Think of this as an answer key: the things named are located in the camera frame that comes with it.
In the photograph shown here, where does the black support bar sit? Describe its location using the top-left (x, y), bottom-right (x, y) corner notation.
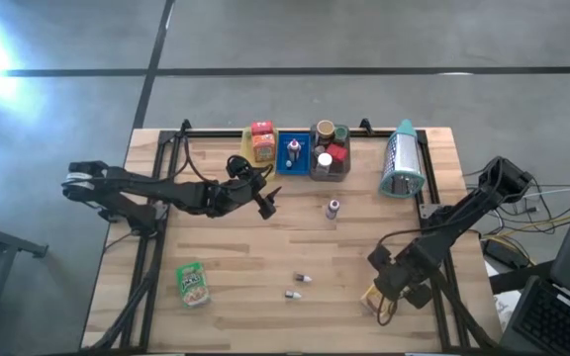
top-left (490, 261), bottom-right (556, 296)

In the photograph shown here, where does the dark grey open laptop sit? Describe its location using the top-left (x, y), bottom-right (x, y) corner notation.
top-left (500, 162), bottom-right (570, 356)

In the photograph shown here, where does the black table base frame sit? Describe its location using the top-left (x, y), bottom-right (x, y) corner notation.
top-left (89, 118), bottom-right (494, 353)

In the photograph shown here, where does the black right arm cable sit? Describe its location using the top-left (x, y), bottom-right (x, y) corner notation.
top-left (376, 295), bottom-right (399, 327)

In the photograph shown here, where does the green Apple Jacks box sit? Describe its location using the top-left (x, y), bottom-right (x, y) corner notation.
top-left (175, 261), bottom-right (212, 309)

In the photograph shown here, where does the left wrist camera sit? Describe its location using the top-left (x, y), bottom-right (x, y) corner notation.
top-left (225, 154), bottom-right (254, 180)

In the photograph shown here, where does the gold-lidded jar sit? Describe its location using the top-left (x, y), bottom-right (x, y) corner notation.
top-left (316, 119), bottom-right (336, 140)

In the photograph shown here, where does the white floor cable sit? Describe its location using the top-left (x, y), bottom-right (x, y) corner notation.
top-left (522, 185), bottom-right (570, 202)

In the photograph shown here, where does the red Froot Loops box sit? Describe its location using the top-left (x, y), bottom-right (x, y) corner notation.
top-left (250, 120), bottom-right (276, 137)

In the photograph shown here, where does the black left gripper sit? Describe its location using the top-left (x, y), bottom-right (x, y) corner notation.
top-left (205, 170), bottom-right (284, 222)

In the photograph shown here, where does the yellow plastic bin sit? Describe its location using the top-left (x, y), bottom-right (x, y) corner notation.
top-left (238, 127), bottom-right (280, 172)

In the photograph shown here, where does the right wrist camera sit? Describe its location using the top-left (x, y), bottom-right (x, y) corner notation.
top-left (366, 243), bottom-right (394, 269)

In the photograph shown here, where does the orange Mini-Wheats cereal box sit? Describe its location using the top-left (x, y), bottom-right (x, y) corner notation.
top-left (251, 133), bottom-right (278, 164)

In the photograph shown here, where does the gold spice tin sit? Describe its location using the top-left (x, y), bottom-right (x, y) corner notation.
top-left (327, 142), bottom-right (350, 163)

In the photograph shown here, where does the black power brick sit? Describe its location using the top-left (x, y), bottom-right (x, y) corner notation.
top-left (482, 239), bottom-right (519, 268)

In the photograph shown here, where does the yellow Corn Pops box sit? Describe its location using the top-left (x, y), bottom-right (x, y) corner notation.
top-left (358, 285), bottom-right (393, 318)

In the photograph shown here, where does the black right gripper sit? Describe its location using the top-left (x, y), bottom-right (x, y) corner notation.
top-left (372, 246), bottom-right (434, 312)

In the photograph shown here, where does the teal-framed metal box grater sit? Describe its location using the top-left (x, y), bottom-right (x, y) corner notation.
top-left (378, 118), bottom-right (428, 199)

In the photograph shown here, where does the grey translucent plastic bin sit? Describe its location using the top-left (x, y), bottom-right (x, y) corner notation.
top-left (309, 123), bottom-right (353, 184)

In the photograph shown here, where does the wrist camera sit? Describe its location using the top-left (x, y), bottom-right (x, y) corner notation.
top-left (225, 154), bottom-right (254, 180)
top-left (366, 243), bottom-right (394, 269)

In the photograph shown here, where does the blue plastic bin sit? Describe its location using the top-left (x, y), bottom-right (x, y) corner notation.
top-left (275, 131), bottom-right (314, 177)

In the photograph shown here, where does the white-label bagel seasoning jar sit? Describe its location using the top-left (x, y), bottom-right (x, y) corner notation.
top-left (316, 151), bottom-right (334, 174)

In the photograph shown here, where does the white paper sheet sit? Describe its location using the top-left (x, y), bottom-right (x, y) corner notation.
top-left (492, 289), bottom-right (523, 327)

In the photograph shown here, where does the yellow floor cable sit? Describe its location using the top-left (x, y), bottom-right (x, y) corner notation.
top-left (482, 216), bottom-right (570, 240)

